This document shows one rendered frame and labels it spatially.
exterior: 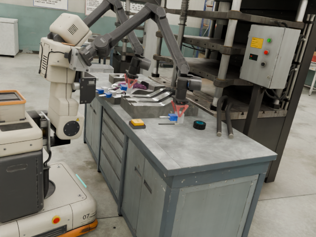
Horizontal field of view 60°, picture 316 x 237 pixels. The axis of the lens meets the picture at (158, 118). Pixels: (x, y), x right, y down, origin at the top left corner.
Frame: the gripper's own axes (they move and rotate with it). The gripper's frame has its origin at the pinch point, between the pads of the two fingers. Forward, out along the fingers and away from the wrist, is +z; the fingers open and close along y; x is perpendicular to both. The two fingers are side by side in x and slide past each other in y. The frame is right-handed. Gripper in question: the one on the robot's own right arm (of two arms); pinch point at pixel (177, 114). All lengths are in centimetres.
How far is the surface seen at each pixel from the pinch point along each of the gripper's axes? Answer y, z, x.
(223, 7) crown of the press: 114, -64, -81
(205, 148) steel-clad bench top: -13.4, 15.1, -13.2
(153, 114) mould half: 32.7, 12.3, 3.2
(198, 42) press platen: 102, -32, -55
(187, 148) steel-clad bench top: -12.8, 14.9, -2.6
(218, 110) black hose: 24.5, 6.5, -40.8
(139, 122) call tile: 16.1, 10.9, 16.8
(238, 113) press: 51, 18, -77
